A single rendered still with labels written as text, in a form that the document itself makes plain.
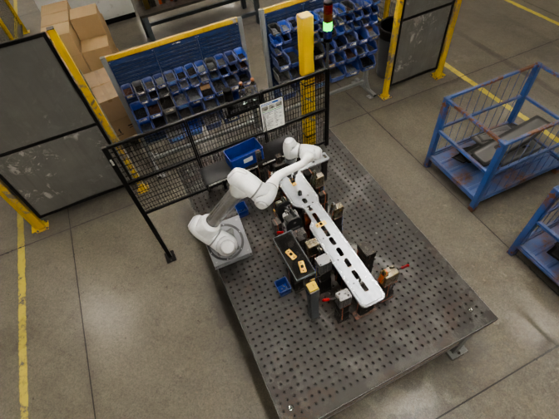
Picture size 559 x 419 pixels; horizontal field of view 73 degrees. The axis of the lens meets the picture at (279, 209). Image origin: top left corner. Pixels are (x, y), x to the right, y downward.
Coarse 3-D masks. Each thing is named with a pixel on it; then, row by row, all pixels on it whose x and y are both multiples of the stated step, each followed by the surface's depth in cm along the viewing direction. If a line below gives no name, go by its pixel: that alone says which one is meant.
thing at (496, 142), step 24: (552, 72) 380; (456, 96) 373; (528, 96) 417; (456, 120) 404; (528, 120) 398; (432, 144) 415; (456, 144) 382; (480, 144) 401; (504, 144) 324; (528, 144) 388; (456, 168) 414; (480, 168) 361; (504, 168) 357; (528, 168) 381; (552, 168) 403; (480, 192) 373
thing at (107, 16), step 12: (36, 0) 674; (48, 0) 681; (60, 0) 689; (72, 0) 697; (84, 0) 705; (96, 0) 713; (108, 0) 721; (120, 0) 729; (108, 12) 735; (120, 12) 744; (132, 12) 756; (108, 24) 752
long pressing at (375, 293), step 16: (288, 192) 305; (304, 192) 303; (304, 208) 293; (320, 208) 292; (320, 240) 273; (336, 240) 272; (336, 256) 264; (352, 256) 263; (368, 272) 255; (352, 288) 248; (368, 288) 247; (368, 304) 241
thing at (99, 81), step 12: (96, 72) 497; (96, 84) 479; (108, 84) 477; (96, 96) 462; (108, 96) 460; (108, 108) 462; (120, 108) 469; (108, 120) 472; (120, 120) 480; (120, 132) 491; (132, 132) 501
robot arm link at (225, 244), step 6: (222, 234) 274; (228, 234) 276; (216, 240) 272; (222, 240) 270; (228, 240) 270; (234, 240) 274; (210, 246) 276; (216, 246) 272; (222, 246) 269; (228, 246) 270; (234, 246) 272; (222, 252) 270; (228, 252) 271; (234, 252) 277
